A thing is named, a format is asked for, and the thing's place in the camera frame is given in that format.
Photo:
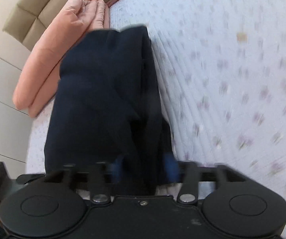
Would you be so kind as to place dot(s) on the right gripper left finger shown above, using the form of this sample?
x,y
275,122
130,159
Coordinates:
x,y
93,182

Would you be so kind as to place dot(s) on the folded pink blanket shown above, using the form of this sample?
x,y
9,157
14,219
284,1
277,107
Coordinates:
x,y
39,78

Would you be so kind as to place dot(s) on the navy striped track pants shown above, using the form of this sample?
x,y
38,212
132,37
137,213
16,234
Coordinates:
x,y
107,108

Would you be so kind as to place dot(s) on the floral white bed sheet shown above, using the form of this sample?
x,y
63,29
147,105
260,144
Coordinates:
x,y
221,67

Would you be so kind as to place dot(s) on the white wardrobe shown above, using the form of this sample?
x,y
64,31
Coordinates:
x,y
21,137

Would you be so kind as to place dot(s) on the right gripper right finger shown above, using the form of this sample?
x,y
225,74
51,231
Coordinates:
x,y
187,181

